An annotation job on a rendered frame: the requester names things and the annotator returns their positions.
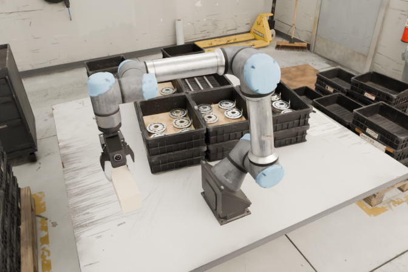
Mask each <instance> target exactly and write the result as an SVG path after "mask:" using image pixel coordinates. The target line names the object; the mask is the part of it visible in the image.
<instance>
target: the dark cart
mask: <svg viewBox="0 0 408 272"><path fill-rule="evenodd" d="M0 141H1V146H2V150H3V151H4V152H6V154H7V159H9V158H13V157H17V156H20V155H24V154H29V153H30V157H31V158H32V160H33V162H34V161H36V154H35V152H36V151H38V146H37V138H36V124H35V116H34V114H33V111H32V108H31V105H30V102H29V99H28V97H27V94H26V90H25V88H24V85H23V83H22V79H21V76H20V74H19V70H18V68H17V65H16V62H15V59H14V56H13V54H12V50H11V48H10V44H0Z"/></svg>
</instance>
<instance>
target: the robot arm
mask: <svg viewBox="0 0 408 272"><path fill-rule="evenodd" d="M212 73H218V74H219V75H234V76H235V77H237V78H238V79H239V81H240V90H241V94H242V95H243V96H244V97H245V98H246V105H247V111H248V122H249V129H250V133H249V134H245V135H244V136H243V137H242V138H241V139H240V141H239V142H238V143H237V144H236V145H235V147H234V148H233V149H232V150H231V152H230V153H229V154H228V155H227V156H226V157H225V158H224V159H223V160H221V161H219V162H218V163H217V164H215V165H214V166H213V167H212V168H211V170H212V172H213V174H214V175H215V176H216V177H217V178H218V179H219V180H220V181H221V182H222V183H223V184H224V185H225V186H227V187H228V188H229V189H232V190H233V191H238V190H239V189H240V188H241V186H242V183H243V181H244V179H245V176H246V175H247V174H248V173H249V174H250V175H251V176H252V178H253V179H254V180H255V182H256V183H257V184H258V185H259V186H260V187H262V188H271V187H273V186H275V185H277V184H278V183H279V182H280V181H281V180H282V179H283V177H284V175H285V169H284V168H283V166H282V165H280V163H279V153H278V150H277V149H276V148H274V138H273V119H272V108H271V95H272V94H273V93H274V91H275V88H276V87H277V83H279V81H280V78H281V70H280V67H279V65H278V63H277V62H276V61H275V60H274V59H272V57H270V56H269V55H267V54H264V53H262V52H260V51H258V50H256V49H254V48H252V47H250V46H230V47H221V48H217V49H216V50H215V51H214V52H208V53H199V54H194V55H185V56H177V57H172V58H163V59H155V60H149V61H140V62H135V61H133V60H130V59H128V60H125V61H123V62H122V63H121V64H120V65H119V67H118V76H119V78H118V79H115V78H114V76H113V75H112V74H111V73H109V72H105V73H103V72H99V73H95V74H93V75H91V76H90V77H89V78H88V79H87V86H88V91H89V96H90V100H91V103H92V108H93V112H94V116H93V117H92V118H93V120H95V121H96V124H97V126H98V130H99V131H100V132H103V133H102V134H98V136H99V139H100V144H101V148H102V150H103V152H101V155H100V165H101V167H102V169H103V172H104V174H105V176H106V178H107V180H108V181H109V182H111V180H112V177H111V175H112V171H111V169H112V168H118V167H120V166H124V165H126V164H127V168H128V169H129V170H130V172H131V174H133V173H134V163H135V158H134V152H133V150H132V148H131V147H130V146H129V145H128V144H127V142H126V141H125V140H124V136H123V134H122V132H121V130H120V128H121V125H122V124H121V113H120V108H119V104H125V103H131V102H135V101H141V100H148V99H150V98H155V97H157V95H158V84H157V82H161V81H168V80H176V79H180V78H187V77H195V76H200V75H207V74H212ZM118 131H119V132H118ZM101 135H102V136H101Z"/></svg>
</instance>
